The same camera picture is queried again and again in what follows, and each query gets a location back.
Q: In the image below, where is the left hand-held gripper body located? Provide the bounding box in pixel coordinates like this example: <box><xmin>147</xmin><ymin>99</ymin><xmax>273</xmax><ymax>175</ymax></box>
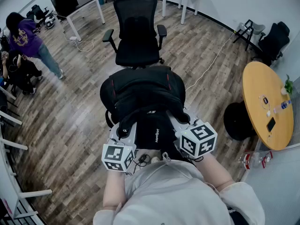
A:
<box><xmin>101</xmin><ymin>121</ymin><xmax>138</xmax><ymax>173</ymax></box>

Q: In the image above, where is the black cable with adapter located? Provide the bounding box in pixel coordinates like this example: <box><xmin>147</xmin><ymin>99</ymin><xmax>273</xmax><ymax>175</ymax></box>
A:
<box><xmin>132</xmin><ymin>153</ymin><xmax>151</xmax><ymax>173</ymax></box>

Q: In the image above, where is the long white floor cable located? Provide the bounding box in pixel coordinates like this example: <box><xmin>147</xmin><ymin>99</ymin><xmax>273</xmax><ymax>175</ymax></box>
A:
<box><xmin>185</xmin><ymin>31</ymin><xmax>235</xmax><ymax>91</ymax></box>

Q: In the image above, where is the white desk with dark top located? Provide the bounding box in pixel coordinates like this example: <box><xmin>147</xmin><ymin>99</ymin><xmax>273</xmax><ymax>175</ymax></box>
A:
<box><xmin>50</xmin><ymin>0</ymin><xmax>106</xmax><ymax>42</ymax></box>

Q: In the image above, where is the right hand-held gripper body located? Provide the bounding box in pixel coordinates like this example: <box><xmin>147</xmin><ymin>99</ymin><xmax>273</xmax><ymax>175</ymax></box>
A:
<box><xmin>166</xmin><ymin>109</ymin><xmax>218</xmax><ymax>159</ymax></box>

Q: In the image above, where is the clear plastic water bottle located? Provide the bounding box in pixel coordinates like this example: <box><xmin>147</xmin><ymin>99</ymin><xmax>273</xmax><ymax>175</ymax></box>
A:
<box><xmin>273</xmin><ymin>99</ymin><xmax>292</xmax><ymax>114</ymax></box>

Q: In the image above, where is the black mesh office chair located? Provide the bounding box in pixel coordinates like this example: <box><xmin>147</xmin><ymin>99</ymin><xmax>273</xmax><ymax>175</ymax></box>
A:
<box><xmin>102</xmin><ymin>0</ymin><xmax>168</xmax><ymax>70</ymax></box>

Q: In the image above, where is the small potted green plant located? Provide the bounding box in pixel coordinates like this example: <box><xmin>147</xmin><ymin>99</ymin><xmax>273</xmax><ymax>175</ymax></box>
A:
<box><xmin>280</xmin><ymin>74</ymin><xmax>294</xmax><ymax>96</ymax></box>

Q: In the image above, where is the black monitor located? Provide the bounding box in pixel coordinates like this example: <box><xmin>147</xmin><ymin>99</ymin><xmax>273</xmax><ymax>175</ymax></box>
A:
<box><xmin>50</xmin><ymin>0</ymin><xmax>79</xmax><ymax>18</ymax></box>

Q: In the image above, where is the person's left forearm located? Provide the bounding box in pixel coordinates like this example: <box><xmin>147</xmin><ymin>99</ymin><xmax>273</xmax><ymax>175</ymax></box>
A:
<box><xmin>102</xmin><ymin>169</ymin><xmax>128</xmax><ymax>212</ymax></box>

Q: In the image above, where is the white metal rack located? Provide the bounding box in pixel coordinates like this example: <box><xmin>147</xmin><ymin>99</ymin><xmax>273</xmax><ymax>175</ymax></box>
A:
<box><xmin>0</xmin><ymin>85</ymin><xmax>53</xmax><ymax>220</ymax></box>

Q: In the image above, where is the black smartphone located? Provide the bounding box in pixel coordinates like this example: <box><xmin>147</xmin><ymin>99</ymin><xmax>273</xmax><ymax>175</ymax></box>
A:
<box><xmin>266</xmin><ymin>116</ymin><xmax>277</xmax><ymax>132</ymax></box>

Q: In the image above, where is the white power strip with cable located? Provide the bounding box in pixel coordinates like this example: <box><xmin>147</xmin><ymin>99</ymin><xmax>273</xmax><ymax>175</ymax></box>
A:
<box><xmin>61</xmin><ymin>20</ymin><xmax>95</xmax><ymax>53</ymax></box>

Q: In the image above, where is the white and black helmet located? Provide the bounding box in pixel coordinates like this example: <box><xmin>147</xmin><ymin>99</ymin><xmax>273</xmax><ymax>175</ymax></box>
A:
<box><xmin>44</xmin><ymin>15</ymin><xmax>56</xmax><ymax>30</ymax></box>

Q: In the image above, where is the round wooden table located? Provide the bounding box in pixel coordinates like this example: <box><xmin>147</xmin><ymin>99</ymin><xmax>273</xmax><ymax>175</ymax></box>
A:
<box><xmin>223</xmin><ymin>60</ymin><xmax>294</xmax><ymax>151</ymax></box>

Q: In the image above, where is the black padded office chair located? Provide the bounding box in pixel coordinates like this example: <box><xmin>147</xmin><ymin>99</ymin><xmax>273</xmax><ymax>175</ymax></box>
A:
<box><xmin>251</xmin><ymin>21</ymin><xmax>291</xmax><ymax>67</ymax></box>

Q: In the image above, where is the clear bottle with red label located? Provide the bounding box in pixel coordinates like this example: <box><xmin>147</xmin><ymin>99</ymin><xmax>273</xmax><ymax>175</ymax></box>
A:
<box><xmin>238</xmin><ymin>150</ymin><xmax>274</xmax><ymax>170</ymax></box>

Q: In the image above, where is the person's white shirt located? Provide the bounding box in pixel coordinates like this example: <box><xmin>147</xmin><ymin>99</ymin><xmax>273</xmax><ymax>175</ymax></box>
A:
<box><xmin>93</xmin><ymin>159</ymin><xmax>266</xmax><ymax>225</ymax></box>

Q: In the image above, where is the small black device with cable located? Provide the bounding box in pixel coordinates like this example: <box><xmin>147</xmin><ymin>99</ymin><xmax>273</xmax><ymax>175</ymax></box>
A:
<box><xmin>258</xmin><ymin>94</ymin><xmax>271</xmax><ymax>110</ymax></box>

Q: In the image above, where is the person's right forearm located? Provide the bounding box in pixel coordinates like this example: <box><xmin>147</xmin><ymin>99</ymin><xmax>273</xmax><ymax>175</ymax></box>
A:
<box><xmin>194</xmin><ymin>152</ymin><xmax>235</xmax><ymax>190</ymax></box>

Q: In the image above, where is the black swivel chair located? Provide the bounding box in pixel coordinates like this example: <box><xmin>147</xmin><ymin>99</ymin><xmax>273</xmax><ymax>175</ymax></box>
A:
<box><xmin>26</xmin><ymin>4</ymin><xmax>50</xmax><ymax>33</ymax></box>

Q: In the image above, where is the black backpack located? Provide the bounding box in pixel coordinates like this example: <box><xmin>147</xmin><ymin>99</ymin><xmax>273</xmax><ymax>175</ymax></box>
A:
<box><xmin>99</xmin><ymin>65</ymin><xmax>191</xmax><ymax>150</ymax></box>

